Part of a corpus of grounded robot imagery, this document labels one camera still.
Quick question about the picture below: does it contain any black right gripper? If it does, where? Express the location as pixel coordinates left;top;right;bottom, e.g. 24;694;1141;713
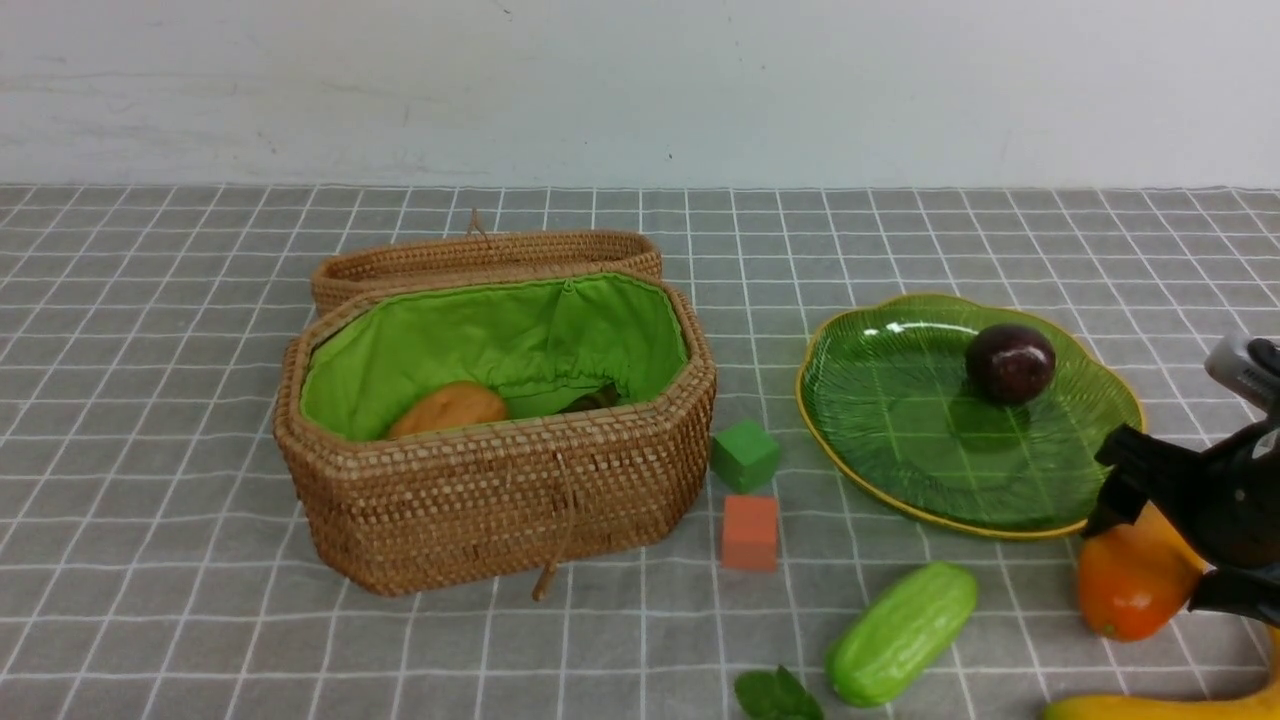
1082;420;1279;629

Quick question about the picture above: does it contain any orange yellow mango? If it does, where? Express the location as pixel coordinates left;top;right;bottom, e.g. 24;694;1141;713
1076;503;1210;642

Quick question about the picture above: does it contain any yellow banana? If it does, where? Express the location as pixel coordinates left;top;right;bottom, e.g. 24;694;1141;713
1041;628;1279;719

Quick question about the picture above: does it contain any dark purple passion fruit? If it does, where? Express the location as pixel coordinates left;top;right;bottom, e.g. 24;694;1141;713
964;323;1057;406

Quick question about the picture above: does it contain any white radish with green leaves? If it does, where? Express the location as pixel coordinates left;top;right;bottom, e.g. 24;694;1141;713
733;665;826;720

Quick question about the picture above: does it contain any purple eggplant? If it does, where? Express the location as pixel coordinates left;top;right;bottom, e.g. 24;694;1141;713
558;383;620;414

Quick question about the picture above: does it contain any brown potato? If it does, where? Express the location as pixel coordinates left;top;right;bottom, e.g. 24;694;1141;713
385;380;509;439

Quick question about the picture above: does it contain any light green bitter gourd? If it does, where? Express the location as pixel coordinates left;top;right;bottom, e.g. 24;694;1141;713
826;562;979;708

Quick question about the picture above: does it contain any green glass leaf plate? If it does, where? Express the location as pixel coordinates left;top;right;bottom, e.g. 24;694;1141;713
795;293;1147;541

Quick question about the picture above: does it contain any orange foam cube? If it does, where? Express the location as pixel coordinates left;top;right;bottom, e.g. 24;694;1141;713
719;495;780;573

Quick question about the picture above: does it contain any green foam cube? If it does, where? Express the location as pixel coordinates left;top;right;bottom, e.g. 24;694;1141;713
709;419;781;495

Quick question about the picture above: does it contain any woven rattan basket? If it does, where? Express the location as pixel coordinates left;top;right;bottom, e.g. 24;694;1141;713
273;266;717;600

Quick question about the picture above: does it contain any woven rattan basket lid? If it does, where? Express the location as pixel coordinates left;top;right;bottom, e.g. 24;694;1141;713
310;214;664;315

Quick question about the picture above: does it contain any grey checked tablecloth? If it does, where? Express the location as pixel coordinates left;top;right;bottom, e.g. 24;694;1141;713
1;186;1277;719

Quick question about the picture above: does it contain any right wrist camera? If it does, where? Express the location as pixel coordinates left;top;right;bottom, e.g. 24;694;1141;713
1204;331;1279;416

